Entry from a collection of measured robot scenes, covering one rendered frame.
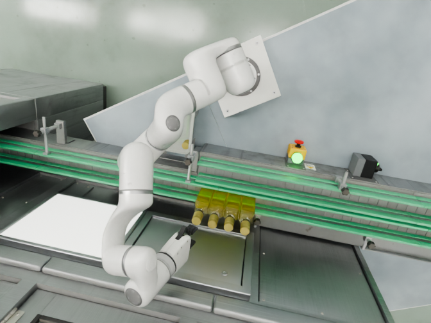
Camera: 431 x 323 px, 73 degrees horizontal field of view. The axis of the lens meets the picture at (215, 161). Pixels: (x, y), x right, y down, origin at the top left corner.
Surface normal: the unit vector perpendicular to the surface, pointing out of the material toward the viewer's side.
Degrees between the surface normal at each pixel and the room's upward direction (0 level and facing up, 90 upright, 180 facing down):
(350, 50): 0
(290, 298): 91
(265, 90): 5
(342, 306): 90
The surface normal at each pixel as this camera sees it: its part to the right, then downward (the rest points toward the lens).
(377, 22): -0.15, 0.36
